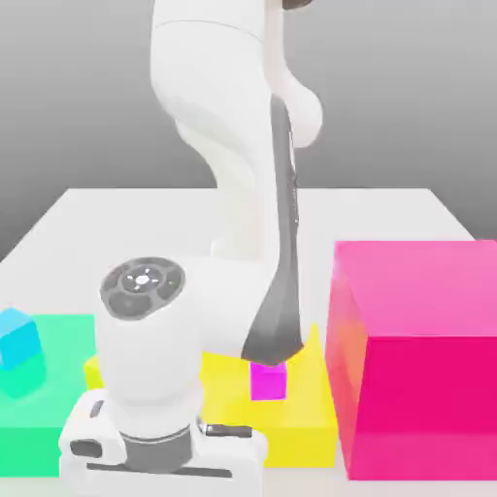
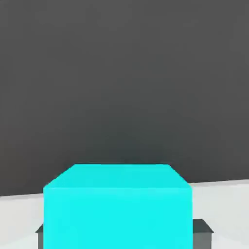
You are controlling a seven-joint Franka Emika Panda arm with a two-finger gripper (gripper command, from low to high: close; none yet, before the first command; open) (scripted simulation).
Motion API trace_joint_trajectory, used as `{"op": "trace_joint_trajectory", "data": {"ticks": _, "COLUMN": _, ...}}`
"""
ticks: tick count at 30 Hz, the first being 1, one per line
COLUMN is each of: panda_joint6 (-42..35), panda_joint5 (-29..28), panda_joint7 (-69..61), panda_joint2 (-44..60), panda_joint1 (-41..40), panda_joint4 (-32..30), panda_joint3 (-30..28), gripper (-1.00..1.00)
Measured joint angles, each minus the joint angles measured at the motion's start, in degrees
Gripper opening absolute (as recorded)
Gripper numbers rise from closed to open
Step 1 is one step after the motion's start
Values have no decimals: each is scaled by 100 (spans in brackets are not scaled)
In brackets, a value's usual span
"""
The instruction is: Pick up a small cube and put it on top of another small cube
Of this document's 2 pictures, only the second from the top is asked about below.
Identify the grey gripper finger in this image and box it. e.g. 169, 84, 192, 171
192, 218, 215, 249

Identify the small cyan cube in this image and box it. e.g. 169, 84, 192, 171
43, 163, 194, 249

